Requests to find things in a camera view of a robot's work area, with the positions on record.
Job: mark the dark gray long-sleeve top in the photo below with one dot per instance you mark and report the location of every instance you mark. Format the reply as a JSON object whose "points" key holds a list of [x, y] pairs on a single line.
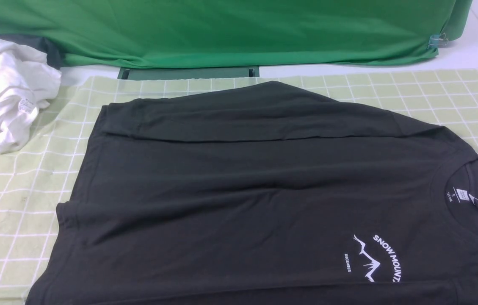
{"points": [[266, 195]]}

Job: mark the teal binder clip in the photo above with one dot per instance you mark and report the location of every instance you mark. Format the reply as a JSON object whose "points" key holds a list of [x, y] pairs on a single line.
{"points": [[437, 41]]}

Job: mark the white crumpled garment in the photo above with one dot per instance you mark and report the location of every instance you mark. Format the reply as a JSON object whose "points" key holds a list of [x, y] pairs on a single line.
{"points": [[27, 83]]}

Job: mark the dark green metal bracket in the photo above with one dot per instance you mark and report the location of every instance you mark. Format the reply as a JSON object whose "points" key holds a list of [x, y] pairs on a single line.
{"points": [[141, 74]]}

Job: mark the green backdrop cloth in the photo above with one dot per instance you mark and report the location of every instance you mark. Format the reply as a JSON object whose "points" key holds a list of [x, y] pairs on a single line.
{"points": [[229, 33]]}

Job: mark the light green checkered tablecloth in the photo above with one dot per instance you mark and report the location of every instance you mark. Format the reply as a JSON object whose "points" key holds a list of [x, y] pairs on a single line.
{"points": [[42, 174]]}

